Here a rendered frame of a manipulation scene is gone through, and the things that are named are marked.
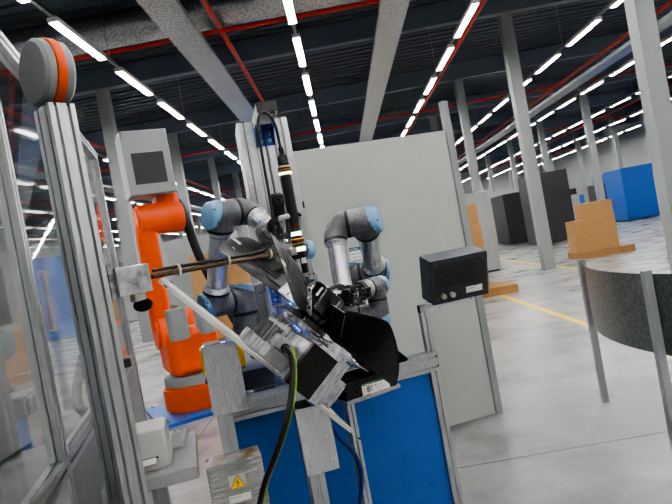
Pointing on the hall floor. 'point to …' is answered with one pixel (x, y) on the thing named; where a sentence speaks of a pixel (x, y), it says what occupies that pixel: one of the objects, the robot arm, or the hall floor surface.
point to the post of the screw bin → (357, 450)
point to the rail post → (446, 437)
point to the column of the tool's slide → (91, 303)
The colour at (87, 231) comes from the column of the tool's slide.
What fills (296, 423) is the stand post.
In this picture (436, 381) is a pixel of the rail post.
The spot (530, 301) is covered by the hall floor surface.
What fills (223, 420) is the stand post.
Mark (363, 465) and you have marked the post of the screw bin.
